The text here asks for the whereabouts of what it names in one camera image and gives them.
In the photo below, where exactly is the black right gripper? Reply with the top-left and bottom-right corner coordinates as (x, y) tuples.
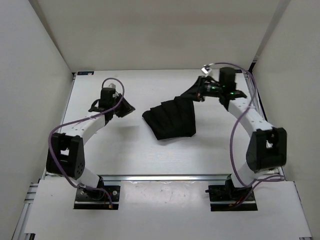
(180, 76), (223, 103)

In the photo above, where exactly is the black pleated skirt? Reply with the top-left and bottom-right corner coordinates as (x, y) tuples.
(142, 85), (197, 140)

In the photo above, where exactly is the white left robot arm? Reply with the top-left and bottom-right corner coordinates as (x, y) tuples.
(50, 92), (136, 201)

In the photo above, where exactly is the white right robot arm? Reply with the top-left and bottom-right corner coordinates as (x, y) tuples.
(196, 76), (287, 200)

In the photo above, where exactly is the blue left corner label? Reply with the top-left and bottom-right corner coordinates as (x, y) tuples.
(77, 71), (95, 76)

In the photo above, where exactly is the white front cover board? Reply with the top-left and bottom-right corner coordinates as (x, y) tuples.
(25, 179), (312, 240)

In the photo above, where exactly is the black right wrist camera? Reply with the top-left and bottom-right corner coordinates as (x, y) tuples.
(219, 67), (237, 92)

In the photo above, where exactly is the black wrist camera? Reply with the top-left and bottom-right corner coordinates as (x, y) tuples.
(219, 67), (237, 92)
(98, 87), (116, 109)

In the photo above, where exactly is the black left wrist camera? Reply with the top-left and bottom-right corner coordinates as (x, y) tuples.
(98, 87), (116, 109)

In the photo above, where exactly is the aluminium table frame rail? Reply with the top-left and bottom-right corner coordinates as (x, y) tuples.
(46, 70), (281, 188)

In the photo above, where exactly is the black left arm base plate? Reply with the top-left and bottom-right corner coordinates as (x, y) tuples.
(73, 185), (121, 210)

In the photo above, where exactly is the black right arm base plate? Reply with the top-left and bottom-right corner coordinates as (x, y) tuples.
(205, 185), (258, 212)

